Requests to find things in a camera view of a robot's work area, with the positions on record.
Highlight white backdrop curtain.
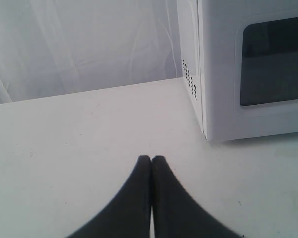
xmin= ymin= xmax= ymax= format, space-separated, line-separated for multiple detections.
xmin=0 ymin=0 xmax=182 ymax=104

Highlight white microwave door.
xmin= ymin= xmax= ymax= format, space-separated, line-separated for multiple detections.
xmin=198 ymin=0 xmax=298 ymax=141

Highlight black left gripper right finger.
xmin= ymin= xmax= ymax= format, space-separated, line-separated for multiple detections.
xmin=152 ymin=155 xmax=241 ymax=238

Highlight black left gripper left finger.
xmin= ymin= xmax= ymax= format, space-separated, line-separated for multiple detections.
xmin=69 ymin=155 xmax=152 ymax=238

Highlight white microwave oven body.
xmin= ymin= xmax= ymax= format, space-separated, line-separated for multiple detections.
xmin=177 ymin=0 xmax=204 ymax=133

